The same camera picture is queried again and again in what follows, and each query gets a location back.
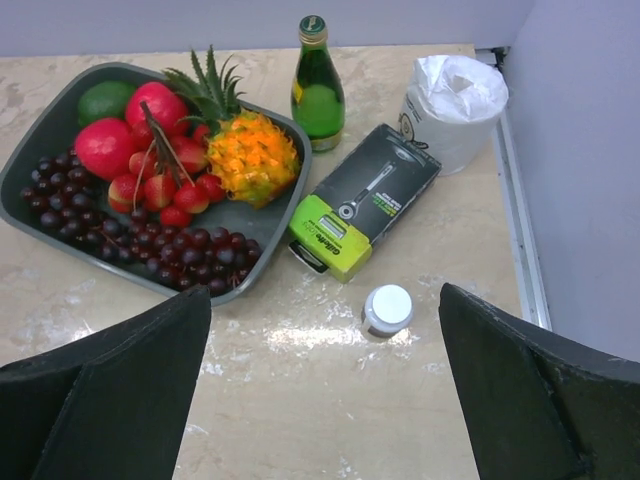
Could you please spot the white pill bottle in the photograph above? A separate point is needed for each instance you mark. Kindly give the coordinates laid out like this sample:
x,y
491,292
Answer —
x,y
375,325

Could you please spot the green lime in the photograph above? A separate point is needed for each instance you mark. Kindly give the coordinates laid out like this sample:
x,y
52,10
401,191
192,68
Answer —
x,y
107,99

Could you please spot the green glass bottle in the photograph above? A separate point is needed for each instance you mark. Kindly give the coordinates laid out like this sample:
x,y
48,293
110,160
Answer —
x,y
317,96

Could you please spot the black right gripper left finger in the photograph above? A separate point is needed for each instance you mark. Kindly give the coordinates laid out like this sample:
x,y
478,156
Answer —
x,y
112,405

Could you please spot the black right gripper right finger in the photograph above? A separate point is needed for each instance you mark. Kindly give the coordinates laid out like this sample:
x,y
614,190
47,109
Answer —
x,y
537,405

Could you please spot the white bottle cap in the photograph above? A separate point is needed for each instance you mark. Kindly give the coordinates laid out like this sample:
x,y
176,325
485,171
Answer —
x,y
390,301

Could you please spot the dark purple grape bunch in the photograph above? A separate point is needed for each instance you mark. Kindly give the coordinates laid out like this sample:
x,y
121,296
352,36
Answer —
x,y
64,198

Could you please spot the orange artificial pineapple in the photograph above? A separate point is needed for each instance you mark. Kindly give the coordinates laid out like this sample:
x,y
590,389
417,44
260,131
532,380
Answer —
x,y
254,158

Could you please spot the black green razor box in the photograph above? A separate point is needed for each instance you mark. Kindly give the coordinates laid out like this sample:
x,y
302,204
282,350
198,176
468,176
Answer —
x,y
336,227

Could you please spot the grey fruit tray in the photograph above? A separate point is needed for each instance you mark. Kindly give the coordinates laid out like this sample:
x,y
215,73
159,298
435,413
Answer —
x,y
53,130

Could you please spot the red apple upper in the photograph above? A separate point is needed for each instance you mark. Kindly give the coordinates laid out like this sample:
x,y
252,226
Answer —
x,y
166,107

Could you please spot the aluminium frame rail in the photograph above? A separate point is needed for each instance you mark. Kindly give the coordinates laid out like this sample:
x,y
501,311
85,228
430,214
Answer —
x,y
531,289

